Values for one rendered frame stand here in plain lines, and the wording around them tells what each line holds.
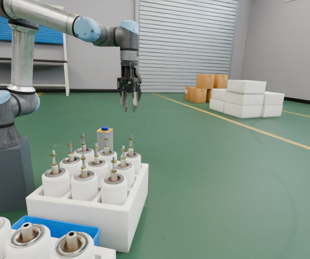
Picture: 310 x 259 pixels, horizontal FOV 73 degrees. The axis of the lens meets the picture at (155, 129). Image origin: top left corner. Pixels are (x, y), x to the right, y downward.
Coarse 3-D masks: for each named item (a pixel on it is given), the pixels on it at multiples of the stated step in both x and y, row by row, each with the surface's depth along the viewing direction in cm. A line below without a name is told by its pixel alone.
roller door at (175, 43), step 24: (144, 0) 538; (168, 0) 558; (192, 0) 579; (216, 0) 602; (144, 24) 553; (168, 24) 575; (192, 24) 597; (216, 24) 624; (144, 48) 570; (168, 48) 593; (192, 48) 617; (216, 48) 643; (144, 72) 588; (168, 72) 612; (192, 72) 639; (216, 72) 665
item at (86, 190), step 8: (72, 176) 80; (96, 176) 81; (72, 184) 77; (80, 184) 76; (88, 184) 77; (96, 184) 81; (72, 192) 79; (80, 192) 77; (88, 192) 78; (96, 192) 81; (88, 200) 78
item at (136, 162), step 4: (140, 156) 101; (128, 160) 97; (132, 160) 97; (136, 160) 98; (140, 160) 101; (136, 164) 98; (140, 164) 102; (136, 168) 99; (140, 168) 103; (136, 172) 100
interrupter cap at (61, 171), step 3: (60, 168) 85; (63, 168) 85; (48, 171) 82; (51, 171) 82; (60, 171) 83; (63, 171) 82; (45, 174) 79; (48, 174) 80; (51, 174) 80; (54, 174) 80; (57, 174) 80; (60, 174) 80; (63, 174) 81; (51, 177) 78
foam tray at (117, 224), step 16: (144, 176) 99; (128, 192) 85; (144, 192) 103; (32, 208) 78; (48, 208) 77; (64, 208) 76; (80, 208) 75; (96, 208) 74; (112, 208) 73; (128, 208) 74; (96, 224) 76; (112, 224) 75; (128, 224) 74; (112, 240) 77; (128, 240) 76
